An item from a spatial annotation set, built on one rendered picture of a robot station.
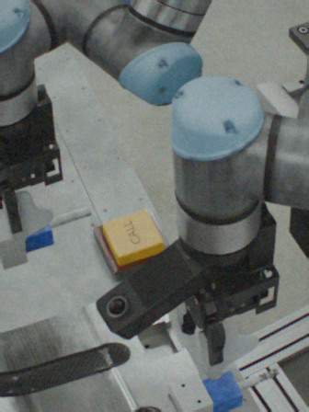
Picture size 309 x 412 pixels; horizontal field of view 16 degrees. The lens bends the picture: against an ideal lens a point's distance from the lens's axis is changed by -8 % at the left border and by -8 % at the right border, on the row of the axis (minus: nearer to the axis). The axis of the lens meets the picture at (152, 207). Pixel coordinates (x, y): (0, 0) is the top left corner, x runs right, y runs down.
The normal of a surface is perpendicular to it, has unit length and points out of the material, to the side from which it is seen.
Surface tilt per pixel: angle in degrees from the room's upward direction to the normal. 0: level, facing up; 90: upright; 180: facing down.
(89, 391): 3
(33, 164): 90
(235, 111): 0
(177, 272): 29
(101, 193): 0
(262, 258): 90
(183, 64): 91
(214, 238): 90
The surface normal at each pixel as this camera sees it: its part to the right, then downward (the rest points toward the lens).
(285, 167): -0.24, 0.18
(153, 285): -0.48, -0.40
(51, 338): -0.10, -0.63
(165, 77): 0.61, 0.59
